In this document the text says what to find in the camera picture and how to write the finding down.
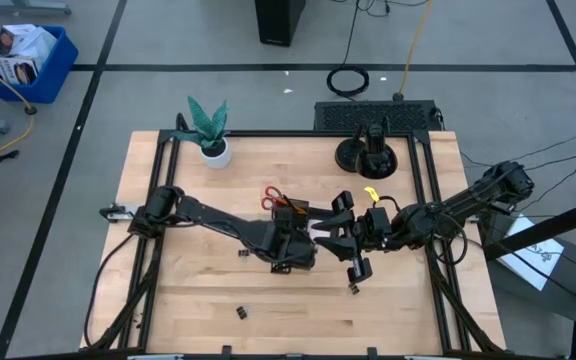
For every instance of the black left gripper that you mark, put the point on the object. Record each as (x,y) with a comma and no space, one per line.
(290,247)

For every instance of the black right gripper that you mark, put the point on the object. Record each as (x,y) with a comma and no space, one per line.
(373,227)

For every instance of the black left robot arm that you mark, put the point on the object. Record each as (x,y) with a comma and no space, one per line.
(208,215)

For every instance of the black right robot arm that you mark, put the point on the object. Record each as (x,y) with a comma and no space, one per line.
(468,200)

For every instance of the black mesh desk organizer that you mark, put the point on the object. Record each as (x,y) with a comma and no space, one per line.
(318,212)

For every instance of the black desk lamp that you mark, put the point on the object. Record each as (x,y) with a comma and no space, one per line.
(375,160)

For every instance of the white plant pot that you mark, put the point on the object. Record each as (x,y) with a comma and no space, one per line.
(216,157)

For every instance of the black vented computer case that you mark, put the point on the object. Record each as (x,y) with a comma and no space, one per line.
(375,116)

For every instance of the green snake plant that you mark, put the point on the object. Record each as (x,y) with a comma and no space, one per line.
(208,125)

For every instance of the white paper sheet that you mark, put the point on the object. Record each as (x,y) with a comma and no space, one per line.
(543,255)

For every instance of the black computer tower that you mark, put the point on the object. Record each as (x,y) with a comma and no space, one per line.
(278,20)

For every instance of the blue plastic bin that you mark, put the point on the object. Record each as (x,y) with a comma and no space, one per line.
(55,75)

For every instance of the white printed carton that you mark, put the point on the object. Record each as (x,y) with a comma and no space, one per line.
(15,70)

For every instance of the white paper bag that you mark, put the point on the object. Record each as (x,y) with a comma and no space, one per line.
(30,42)

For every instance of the black metal table frame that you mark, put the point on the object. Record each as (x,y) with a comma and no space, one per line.
(293,134)

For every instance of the black diagonal mount beam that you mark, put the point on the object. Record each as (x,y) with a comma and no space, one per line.
(543,232)

